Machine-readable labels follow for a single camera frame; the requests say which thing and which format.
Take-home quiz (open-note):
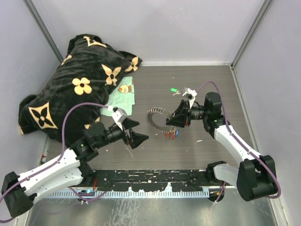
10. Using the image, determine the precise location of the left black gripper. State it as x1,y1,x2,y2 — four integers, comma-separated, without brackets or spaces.
95,117,148,148

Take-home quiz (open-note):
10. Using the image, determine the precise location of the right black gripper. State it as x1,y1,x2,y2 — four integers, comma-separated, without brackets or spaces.
166,99,210,128

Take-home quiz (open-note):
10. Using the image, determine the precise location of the red key tags bunch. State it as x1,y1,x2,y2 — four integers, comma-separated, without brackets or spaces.
165,131,175,140

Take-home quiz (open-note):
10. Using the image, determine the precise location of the large keyring with small rings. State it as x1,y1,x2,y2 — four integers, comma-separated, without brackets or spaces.
145,107,178,134

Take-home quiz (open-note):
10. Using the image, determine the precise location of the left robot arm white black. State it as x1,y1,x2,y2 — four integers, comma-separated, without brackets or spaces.
1,118,149,218

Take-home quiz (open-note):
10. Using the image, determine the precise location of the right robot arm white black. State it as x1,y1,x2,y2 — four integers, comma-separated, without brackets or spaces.
166,88,281,202

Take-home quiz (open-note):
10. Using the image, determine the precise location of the mint green cartoon cloth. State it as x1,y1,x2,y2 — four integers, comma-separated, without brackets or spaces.
107,76,135,116

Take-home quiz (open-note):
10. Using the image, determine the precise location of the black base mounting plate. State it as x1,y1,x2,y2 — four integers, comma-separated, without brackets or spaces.
71,169,222,192

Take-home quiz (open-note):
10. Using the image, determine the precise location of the black floral plush blanket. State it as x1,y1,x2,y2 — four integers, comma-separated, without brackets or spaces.
18,34,142,145

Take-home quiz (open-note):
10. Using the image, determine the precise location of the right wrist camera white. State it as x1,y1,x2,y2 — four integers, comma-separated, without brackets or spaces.
182,88,197,108

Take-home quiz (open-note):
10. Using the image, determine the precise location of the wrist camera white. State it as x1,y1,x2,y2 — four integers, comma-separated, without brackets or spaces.
111,107,127,130
182,88,197,108

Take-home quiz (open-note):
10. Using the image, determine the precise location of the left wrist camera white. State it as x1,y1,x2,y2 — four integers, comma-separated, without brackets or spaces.
111,107,127,130

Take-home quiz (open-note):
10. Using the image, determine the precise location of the aluminium rail with slotted duct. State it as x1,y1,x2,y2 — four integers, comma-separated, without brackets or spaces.
22,168,279,199

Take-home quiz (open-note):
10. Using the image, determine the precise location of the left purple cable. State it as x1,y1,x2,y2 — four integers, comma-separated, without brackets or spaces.
0,102,116,223

